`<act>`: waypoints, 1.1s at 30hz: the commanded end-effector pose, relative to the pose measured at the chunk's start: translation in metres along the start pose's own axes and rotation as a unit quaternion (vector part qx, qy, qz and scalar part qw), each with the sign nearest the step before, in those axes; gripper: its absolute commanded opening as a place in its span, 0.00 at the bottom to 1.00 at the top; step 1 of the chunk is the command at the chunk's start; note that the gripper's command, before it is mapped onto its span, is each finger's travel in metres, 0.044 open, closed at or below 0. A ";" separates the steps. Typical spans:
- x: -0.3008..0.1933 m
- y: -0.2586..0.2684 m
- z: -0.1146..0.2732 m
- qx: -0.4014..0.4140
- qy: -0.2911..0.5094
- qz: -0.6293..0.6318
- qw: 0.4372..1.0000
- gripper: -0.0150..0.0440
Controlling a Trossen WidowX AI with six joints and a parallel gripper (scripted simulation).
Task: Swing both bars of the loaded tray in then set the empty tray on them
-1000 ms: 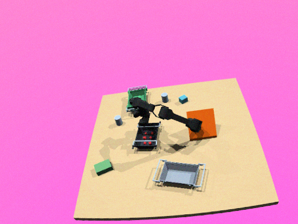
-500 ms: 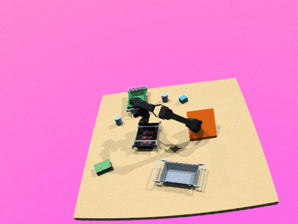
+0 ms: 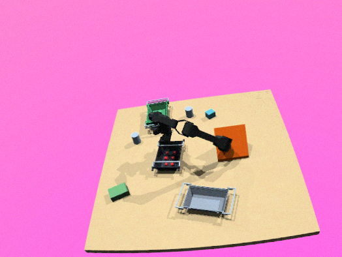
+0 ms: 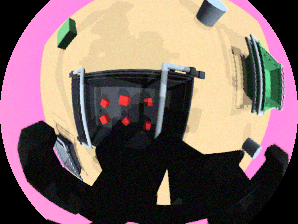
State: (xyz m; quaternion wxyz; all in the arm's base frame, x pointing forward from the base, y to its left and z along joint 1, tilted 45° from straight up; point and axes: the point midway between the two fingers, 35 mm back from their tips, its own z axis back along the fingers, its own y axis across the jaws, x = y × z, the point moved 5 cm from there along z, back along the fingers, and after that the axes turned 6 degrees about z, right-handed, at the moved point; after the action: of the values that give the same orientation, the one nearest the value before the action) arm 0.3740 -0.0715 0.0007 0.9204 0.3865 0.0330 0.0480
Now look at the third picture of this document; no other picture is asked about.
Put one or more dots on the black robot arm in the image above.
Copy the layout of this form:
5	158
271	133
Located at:
189	130

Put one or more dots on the small green block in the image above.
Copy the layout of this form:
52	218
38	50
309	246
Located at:
119	191

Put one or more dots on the grey cylinder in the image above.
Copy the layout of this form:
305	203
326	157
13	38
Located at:
189	111
135	138

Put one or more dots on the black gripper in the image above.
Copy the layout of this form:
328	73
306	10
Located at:
167	132

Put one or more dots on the small blue cube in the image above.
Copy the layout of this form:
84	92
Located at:
210	113

